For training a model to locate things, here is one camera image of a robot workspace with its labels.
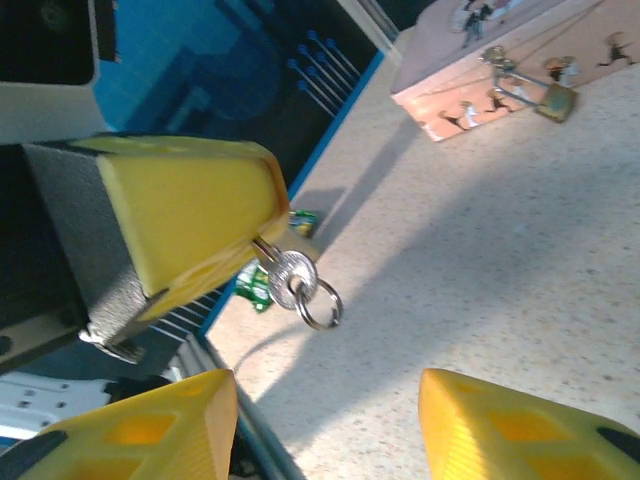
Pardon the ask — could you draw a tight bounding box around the brass padlock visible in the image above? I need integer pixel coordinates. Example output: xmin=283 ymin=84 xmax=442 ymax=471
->
xmin=491 ymin=67 xmax=580 ymax=125

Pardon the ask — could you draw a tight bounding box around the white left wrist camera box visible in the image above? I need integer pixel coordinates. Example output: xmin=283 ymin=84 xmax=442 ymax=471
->
xmin=0 ymin=0 xmax=107 ymax=147

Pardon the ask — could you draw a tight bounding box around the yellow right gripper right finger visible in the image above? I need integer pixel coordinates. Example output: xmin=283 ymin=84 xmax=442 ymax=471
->
xmin=418 ymin=368 xmax=640 ymax=480

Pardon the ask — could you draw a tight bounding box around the aluminium frame post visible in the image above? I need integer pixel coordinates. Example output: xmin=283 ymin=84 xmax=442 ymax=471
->
xmin=337 ymin=0 xmax=402 ymax=55

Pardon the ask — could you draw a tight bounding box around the pink cartoon tin box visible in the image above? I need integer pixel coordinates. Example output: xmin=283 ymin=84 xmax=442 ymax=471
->
xmin=389 ymin=0 xmax=640 ymax=144

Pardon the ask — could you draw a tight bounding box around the silver key ring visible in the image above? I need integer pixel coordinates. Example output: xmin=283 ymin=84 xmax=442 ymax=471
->
xmin=293 ymin=276 xmax=345 ymax=332

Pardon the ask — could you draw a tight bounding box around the silver key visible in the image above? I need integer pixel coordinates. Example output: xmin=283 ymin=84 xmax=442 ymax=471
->
xmin=251 ymin=236 xmax=320 ymax=312

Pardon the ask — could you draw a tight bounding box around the green snack packet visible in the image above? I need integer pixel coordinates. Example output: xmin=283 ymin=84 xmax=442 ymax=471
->
xmin=233 ymin=208 xmax=321 ymax=315

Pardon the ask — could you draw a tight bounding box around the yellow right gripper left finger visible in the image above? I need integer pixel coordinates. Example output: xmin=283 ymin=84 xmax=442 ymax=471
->
xmin=0 ymin=368 xmax=239 ymax=480

